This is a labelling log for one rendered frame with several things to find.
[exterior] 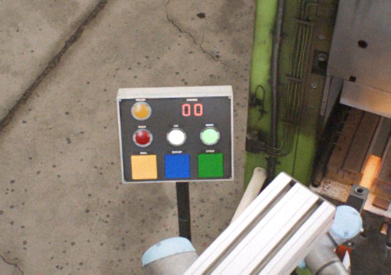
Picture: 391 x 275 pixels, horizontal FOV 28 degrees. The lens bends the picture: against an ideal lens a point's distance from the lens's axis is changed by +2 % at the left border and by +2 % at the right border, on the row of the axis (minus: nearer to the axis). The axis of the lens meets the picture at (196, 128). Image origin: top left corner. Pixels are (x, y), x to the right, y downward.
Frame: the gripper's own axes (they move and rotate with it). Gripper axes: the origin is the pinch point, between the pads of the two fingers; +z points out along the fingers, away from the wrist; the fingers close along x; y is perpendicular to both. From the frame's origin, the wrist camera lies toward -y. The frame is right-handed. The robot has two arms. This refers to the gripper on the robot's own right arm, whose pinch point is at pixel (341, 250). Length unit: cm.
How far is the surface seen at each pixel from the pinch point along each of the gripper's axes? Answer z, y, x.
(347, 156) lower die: 32.3, 1.1, -7.6
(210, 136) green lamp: 15.9, -9.0, -45.7
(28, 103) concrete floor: 78, 99, -170
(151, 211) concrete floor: 45, 99, -87
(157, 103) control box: 15, -18, -62
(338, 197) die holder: 22.2, 8.7, -6.5
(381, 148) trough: 39.7, 1.5, 0.6
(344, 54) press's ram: 27, -46, -13
